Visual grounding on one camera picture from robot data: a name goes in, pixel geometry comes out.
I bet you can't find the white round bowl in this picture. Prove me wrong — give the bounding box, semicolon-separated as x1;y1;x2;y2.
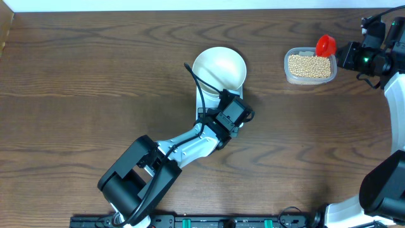
192;47;247;96

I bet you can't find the white digital kitchen scale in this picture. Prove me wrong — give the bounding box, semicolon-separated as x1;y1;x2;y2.
196;86;243;119

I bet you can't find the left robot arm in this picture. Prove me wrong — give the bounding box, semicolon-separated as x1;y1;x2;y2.
97;94;254;227

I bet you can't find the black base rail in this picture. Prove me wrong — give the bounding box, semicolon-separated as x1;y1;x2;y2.
69;214;308;228

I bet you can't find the cardboard panel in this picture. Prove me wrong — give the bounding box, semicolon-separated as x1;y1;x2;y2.
0;0;15;56

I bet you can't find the red plastic measuring scoop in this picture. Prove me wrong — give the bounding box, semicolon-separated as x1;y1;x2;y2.
315;35;337;58

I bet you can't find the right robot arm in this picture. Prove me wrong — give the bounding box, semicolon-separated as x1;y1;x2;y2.
308;15;404;227

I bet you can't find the soybeans pile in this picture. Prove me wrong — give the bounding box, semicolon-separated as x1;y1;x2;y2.
288;54;331;78

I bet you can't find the clear plastic container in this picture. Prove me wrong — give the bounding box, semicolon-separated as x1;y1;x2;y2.
284;47;337;85

